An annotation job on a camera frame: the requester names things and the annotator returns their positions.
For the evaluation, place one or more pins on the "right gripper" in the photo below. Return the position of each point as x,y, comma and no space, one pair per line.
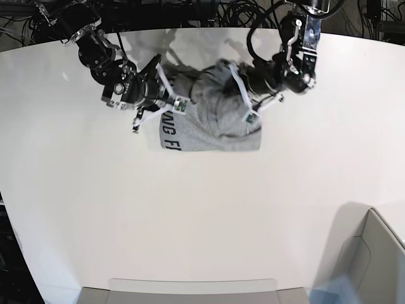
156,94

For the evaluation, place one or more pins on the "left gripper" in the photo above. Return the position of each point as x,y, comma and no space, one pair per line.
256,94

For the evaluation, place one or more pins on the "grey T-shirt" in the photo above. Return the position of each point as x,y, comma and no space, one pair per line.
214,118

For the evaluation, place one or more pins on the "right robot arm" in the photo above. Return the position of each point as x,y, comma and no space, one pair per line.
108,63

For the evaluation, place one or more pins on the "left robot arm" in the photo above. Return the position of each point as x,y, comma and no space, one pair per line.
293,67

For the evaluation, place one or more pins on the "grey bin right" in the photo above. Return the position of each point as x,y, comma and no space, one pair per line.
370,268

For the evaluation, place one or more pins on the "grey chair back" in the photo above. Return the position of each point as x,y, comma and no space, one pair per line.
141,291

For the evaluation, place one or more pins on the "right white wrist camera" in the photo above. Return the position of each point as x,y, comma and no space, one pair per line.
180,103

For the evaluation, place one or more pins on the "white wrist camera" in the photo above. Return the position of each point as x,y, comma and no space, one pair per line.
180,103
251,117

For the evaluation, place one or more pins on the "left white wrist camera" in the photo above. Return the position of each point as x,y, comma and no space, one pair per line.
251,117

